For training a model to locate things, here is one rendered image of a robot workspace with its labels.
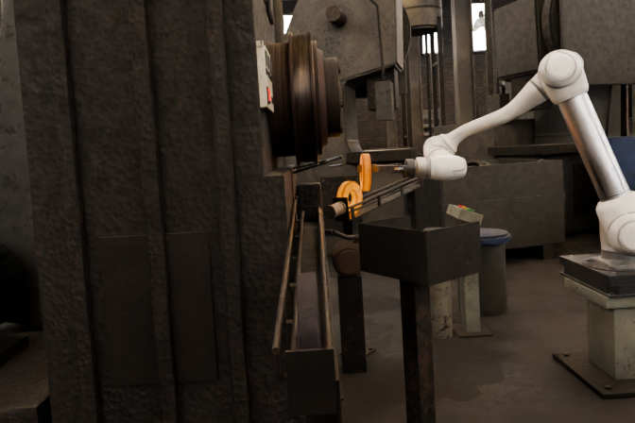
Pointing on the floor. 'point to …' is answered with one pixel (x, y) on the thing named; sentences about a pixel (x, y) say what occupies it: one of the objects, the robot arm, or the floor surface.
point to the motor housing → (351, 306)
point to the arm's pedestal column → (606, 352)
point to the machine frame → (154, 183)
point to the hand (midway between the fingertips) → (365, 168)
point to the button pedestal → (469, 287)
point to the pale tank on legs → (422, 25)
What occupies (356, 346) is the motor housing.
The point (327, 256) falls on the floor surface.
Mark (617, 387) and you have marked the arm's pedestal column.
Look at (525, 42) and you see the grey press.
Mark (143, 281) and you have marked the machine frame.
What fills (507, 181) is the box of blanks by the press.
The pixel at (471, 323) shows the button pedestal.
